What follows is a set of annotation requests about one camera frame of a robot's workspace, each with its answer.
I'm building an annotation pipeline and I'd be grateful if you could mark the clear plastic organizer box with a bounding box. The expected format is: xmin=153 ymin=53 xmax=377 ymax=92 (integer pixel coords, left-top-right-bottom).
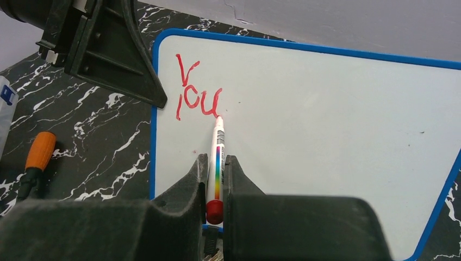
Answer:
xmin=1 ymin=76 xmax=19 ymax=156

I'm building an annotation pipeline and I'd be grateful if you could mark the orange handled screwdriver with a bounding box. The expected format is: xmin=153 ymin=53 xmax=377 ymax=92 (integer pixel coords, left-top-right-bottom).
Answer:
xmin=17 ymin=132 xmax=57 ymax=202

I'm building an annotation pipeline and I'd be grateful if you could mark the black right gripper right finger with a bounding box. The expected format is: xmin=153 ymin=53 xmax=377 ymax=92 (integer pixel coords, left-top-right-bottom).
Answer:
xmin=223 ymin=156 xmax=391 ymax=260

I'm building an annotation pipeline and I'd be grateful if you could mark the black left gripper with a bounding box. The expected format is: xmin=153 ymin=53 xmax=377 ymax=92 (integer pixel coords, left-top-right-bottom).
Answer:
xmin=1 ymin=1 xmax=167 ymax=108

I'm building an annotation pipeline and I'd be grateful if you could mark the white red whiteboard marker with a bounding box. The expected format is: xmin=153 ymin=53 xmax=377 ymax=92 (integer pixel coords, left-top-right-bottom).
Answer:
xmin=205 ymin=116 xmax=225 ymax=225

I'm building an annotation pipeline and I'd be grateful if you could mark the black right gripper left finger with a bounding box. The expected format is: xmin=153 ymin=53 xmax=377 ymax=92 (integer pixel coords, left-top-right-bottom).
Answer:
xmin=1 ymin=154 xmax=208 ymax=260

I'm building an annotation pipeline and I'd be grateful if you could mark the blue framed whiteboard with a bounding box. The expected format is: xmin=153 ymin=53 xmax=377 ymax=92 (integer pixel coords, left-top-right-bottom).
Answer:
xmin=149 ymin=29 xmax=460 ymax=260

